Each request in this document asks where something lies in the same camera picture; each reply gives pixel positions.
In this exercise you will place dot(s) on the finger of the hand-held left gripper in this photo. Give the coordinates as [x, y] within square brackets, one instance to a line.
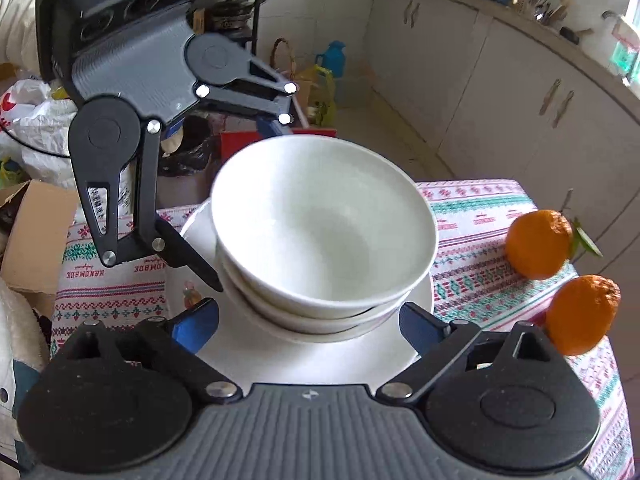
[272, 127]
[195, 265]

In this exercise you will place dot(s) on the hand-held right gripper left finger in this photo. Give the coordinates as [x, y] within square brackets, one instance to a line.
[200, 321]

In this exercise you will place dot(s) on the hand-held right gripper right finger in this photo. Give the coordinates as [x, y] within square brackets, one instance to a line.
[420, 330]

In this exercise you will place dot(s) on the white bowl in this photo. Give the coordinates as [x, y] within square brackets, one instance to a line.
[310, 337]
[270, 312]
[325, 220]

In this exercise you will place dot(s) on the white plate with fruit print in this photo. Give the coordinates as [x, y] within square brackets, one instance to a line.
[310, 360]

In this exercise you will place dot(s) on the red flat carton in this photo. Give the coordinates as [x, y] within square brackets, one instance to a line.
[235, 142]

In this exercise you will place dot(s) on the yellow bag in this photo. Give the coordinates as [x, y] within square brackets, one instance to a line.
[322, 90]

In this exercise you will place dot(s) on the patterned tablecloth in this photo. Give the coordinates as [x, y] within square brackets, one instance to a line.
[475, 270]

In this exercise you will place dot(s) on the black trash bin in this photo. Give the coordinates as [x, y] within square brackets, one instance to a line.
[187, 147]

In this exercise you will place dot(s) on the blue thermos jug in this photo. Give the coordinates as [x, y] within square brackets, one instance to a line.
[332, 60]

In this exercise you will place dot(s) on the white plastic bag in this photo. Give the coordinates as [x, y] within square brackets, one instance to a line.
[40, 115]

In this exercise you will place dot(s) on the black clay pot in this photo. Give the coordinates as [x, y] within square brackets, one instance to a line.
[230, 12]

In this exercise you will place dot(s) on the orange with green leaf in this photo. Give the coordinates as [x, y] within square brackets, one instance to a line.
[537, 245]

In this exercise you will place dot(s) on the bumpy orange without leaf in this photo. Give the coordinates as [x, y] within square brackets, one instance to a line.
[582, 315]

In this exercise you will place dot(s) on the cardboard box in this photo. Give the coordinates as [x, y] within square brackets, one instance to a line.
[35, 230]

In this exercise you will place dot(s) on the white fleece cloth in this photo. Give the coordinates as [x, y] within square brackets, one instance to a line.
[20, 330]

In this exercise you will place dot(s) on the utensil holder with utensils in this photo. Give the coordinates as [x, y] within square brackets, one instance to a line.
[542, 12]

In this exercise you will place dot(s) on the small black pot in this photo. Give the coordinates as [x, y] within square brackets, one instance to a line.
[567, 34]

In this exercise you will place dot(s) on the metal faucet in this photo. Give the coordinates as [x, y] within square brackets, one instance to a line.
[612, 15]

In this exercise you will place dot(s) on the pink cloth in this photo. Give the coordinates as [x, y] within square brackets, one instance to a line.
[627, 35]

